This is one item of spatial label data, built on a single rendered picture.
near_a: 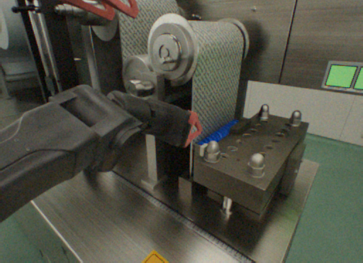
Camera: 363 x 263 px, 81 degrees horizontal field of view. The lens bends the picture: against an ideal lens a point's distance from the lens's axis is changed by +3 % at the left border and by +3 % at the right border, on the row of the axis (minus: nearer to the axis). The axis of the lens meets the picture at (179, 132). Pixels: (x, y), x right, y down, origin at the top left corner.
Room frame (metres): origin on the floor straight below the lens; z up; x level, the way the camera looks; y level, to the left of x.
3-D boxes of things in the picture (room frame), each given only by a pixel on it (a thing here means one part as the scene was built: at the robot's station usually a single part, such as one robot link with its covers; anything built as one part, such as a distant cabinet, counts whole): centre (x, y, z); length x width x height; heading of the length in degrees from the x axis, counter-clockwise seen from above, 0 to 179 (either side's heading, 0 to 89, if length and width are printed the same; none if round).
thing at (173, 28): (0.59, -0.06, 1.25); 0.26 x 0.12 x 0.12; 141
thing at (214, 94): (0.55, -0.10, 1.11); 0.23 x 0.01 x 0.18; 141
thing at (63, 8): (0.59, 0.27, 1.33); 0.06 x 0.03 x 0.03; 141
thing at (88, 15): (0.63, 0.23, 1.33); 0.06 x 0.06 x 0.06; 51
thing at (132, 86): (0.45, 0.10, 1.18); 0.04 x 0.02 x 0.04; 51
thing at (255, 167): (0.35, -0.16, 1.05); 0.04 x 0.04 x 0.04
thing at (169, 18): (0.50, 0.02, 1.25); 0.15 x 0.01 x 0.15; 51
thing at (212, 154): (0.41, -0.07, 1.05); 0.04 x 0.04 x 0.04
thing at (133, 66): (0.67, 0.04, 1.17); 0.26 x 0.12 x 0.12; 141
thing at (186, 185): (0.55, -0.10, 0.92); 0.28 x 0.04 x 0.04; 141
